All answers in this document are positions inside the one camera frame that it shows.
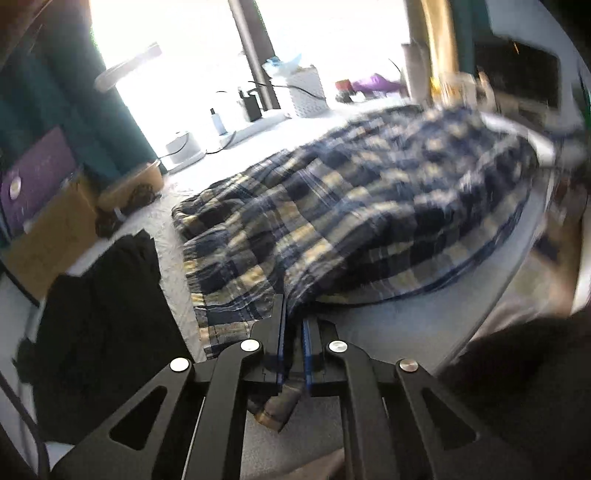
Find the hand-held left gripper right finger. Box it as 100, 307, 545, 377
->
300, 316, 527, 480

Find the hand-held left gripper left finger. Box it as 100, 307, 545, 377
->
51, 293, 289, 480

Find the blue yellow plaid shirt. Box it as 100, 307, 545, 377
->
172, 104, 539, 432

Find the white textured tablecloth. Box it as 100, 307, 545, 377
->
0, 99, 555, 480

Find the black cloth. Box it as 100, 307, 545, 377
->
16, 229, 195, 444

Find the white round pot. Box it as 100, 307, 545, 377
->
165, 131, 205, 164

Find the black charger block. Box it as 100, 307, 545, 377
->
238, 88, 264, 123

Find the cardboard box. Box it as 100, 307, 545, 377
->
7, 173, 100, 301

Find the white woven basket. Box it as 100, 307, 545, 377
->
284, 65, 331, 118

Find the purple cloth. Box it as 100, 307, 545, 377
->
351, 73, 402, 95

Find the blue tissue pack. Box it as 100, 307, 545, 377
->
262, 54, 303, 77

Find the purple box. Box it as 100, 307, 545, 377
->
0, 127, 79, 236

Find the teal curtain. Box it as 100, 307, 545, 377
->
0, 9, 160, 250

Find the black cable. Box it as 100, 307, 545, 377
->
249, 78, 326, 100

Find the dark window post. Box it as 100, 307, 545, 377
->
228, 0, 282, 112

